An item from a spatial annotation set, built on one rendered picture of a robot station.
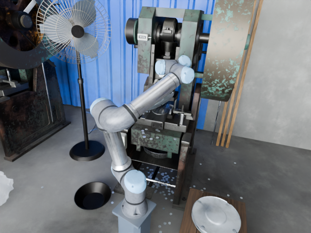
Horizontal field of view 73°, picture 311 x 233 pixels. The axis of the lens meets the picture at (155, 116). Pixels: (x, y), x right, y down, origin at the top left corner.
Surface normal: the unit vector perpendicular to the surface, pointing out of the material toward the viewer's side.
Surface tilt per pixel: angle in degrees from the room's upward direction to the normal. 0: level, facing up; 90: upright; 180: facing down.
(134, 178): 8
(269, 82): 90
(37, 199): 0
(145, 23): 90
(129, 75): 90
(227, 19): 70
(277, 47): 90
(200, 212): 0
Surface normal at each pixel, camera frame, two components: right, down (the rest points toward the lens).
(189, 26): -0.27, 0.41
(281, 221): 0.06, -0.89
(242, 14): -0.23, 0.04
